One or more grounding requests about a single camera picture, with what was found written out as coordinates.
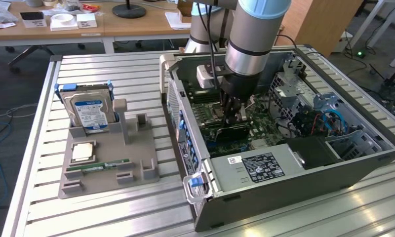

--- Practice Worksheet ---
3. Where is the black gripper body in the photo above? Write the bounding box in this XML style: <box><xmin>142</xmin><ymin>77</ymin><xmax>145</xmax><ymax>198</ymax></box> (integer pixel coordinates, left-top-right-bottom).
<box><xmin>218</xmin><ymin>73</ymin><xmax>260</xmax><ymax>100</ymax></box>

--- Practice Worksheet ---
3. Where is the black green graphics card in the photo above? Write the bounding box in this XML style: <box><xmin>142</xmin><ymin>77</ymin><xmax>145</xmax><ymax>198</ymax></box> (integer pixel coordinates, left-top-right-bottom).
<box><xmin>213</xmin><ymin>122</ymin><xmax>252</xmax><ymax>143</ymax></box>

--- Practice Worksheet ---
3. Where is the CPU socket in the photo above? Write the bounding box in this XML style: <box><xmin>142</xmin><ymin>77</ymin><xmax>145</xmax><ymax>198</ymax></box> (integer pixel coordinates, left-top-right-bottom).
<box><xmin>208</xmin><ymin>102</ymin><xmax>224</xmax><ymax>119</ymax></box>

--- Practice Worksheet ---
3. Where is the green motherboard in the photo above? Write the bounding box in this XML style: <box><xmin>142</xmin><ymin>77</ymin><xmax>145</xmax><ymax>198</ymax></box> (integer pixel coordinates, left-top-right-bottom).
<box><xmin>184</xmin><ymin>81</ymin><xmax>292</xmax><ymax>158</ymax></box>

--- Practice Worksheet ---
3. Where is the silver chipset heat sink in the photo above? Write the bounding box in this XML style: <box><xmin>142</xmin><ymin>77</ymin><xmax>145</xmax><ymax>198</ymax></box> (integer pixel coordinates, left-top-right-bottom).
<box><xmin>248</xmin><ymin>138</ymin><xmax>270</xmax><ymax>149</ymax></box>

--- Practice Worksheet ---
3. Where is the blue expansion slot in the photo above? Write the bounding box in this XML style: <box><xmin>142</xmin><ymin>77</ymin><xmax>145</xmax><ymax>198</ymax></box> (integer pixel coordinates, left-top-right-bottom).
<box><xmin>205</xmin><ymin>140</ymin><xmax>242</xmax><ymax>149</ymax></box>

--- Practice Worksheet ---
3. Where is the grey power supply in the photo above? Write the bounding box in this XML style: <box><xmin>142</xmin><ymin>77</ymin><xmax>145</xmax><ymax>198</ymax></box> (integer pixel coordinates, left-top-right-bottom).
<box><xmin>201</xmin><ymin>144</ymin><xmax>305</xmax><ymax>196</ymax></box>

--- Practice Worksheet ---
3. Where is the white paper stack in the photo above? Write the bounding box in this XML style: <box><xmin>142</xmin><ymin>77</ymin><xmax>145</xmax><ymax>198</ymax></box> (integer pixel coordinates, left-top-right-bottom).
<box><xmin>163</xmin><ymin>11</ymin><xmax>192</xmax><ymax>31</ymax></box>

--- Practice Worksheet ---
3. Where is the brown cardboard box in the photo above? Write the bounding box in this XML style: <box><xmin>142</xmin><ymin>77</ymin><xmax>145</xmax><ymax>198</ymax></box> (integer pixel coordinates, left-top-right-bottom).
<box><xmin>177</xmin><ymin>0</ymin><xmax>193</xmax><ymax>18</ymax></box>

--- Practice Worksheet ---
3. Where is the wooden cabinet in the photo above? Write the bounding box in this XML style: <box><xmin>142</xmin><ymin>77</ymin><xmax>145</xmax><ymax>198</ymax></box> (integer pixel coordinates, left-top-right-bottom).
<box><xmin>274</xmin><ymin>0</ymin><xmax>364</xmax><ymax>58</ymax></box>

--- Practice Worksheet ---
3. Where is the grey open PC case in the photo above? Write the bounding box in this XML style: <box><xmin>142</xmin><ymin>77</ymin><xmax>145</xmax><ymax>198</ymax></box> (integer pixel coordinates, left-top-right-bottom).
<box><xmin>158</xmin><ymin>44</ymin><xmax>395</xmax><ymax>233</ymax></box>

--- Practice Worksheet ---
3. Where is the grey parts rack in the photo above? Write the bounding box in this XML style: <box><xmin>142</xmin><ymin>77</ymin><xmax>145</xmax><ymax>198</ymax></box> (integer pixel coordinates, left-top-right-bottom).
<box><xmin>57</xmin><ymin>98</ymin><xmax>161</xmax><ymax>200</ymax></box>

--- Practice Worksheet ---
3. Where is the wooden desk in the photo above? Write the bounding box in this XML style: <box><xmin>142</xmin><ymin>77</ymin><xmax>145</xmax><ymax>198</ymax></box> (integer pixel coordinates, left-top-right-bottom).
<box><xmin>102</xmin><ymin>0</ymin><xmax>193</xmax><ymax>54</ymax></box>
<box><xmin>0</xmin><ymin>0</ymin><xmax>105</xmax><ymax>54</ymax></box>

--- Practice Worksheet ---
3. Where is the hard disk with blue carrier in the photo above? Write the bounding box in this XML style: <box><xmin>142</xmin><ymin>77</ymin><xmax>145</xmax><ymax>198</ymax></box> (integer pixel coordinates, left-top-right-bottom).
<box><xmin>54</xmin><ymin>80</ymin><xmax>115</xmax><ymax>136</ymax></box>

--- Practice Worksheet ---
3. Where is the black round lamp base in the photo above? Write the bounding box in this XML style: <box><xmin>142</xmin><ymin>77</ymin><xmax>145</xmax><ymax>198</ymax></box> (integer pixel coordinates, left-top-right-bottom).
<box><xmin>110</xmin><ymin>0</ymin><xmax>147</xmax><ymax>19</ymax></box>

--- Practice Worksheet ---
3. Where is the green RAM stick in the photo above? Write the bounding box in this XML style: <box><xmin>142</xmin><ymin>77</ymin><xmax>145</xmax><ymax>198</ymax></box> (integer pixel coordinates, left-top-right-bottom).
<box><xmin>66</xmin><ymin>158</ymin><xmax>131</xmax><ymax>173</ymax></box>

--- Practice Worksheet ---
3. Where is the silver CPU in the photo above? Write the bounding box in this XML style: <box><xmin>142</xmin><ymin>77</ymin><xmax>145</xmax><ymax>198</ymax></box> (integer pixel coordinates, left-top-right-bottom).
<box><xmin>70</xmin><ymin>143</ymin><xmax>95</xmax><ymax>161</ymax></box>

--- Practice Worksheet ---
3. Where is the plain white box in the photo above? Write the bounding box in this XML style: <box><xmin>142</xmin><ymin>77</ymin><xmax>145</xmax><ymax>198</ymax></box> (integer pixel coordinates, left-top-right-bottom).
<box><xmin>75</xmin><ymin>13</ymin><xmax>97</xmax><ymax>29</ymax></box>

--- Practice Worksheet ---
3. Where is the flat white box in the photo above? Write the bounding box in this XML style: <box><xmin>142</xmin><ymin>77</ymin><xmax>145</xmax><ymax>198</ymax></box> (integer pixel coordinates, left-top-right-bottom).
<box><xmin>49</xmin><ymin>21</ymin><xmax>79</xmax><ymax>32</ymax></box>

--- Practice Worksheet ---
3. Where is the white tape roll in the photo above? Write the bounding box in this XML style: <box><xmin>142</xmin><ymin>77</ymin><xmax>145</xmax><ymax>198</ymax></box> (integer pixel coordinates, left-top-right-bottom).
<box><xmin>50</xmin><ymin>13</ymin><xmax>73</xmax><ymax>25</ymax></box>

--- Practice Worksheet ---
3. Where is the dark grey pouch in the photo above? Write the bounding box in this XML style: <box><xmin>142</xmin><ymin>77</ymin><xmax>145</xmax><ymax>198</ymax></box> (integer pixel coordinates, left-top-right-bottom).
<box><xmin>59</xmin><ymin>0</ymin><xmax>82</xmax><ymax>12</ymax></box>

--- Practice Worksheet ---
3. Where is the white box black top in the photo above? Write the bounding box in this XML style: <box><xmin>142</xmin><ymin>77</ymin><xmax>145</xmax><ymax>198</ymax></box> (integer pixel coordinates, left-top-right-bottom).
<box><xmin>18</xmin><ymin>11</ymin><xmax>47</xmax><ymax>29</ymax></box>

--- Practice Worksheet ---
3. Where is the clear plastic bag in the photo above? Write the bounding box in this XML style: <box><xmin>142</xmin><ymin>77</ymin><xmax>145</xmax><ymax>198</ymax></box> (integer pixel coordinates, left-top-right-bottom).
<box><xmin>0</xmin><ymin>1</ymin><xmax>18</xmax><ymax>23</ymax></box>

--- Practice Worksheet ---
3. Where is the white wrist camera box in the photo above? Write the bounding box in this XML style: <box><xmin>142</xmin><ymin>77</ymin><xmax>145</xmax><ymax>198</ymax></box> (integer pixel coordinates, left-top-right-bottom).
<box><xmin>196</xmin><ymin>64</ymin><xmax>222</xmax><ymax>88</ymax></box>

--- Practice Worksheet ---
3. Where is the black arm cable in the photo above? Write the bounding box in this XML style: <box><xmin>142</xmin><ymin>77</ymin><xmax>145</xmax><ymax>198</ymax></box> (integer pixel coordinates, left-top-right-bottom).
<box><xmin>197</xmin><ymin>0</ymin><xmax>218</xmax><ymax>90</ymax></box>

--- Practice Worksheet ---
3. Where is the blue disk wire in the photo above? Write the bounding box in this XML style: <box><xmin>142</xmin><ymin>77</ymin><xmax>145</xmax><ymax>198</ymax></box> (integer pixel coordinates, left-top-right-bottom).
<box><xmin>325</xmin><ymin>108</ymin><xmax>348</xmax><ymax>136</ymax></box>

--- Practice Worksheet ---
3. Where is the white desk frame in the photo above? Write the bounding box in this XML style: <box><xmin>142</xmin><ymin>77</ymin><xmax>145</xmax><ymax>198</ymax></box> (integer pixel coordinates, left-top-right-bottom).
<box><xmin>346</xmin><ymin>0</ymin><xmax>395</xmax><ymax>67</ymax></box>

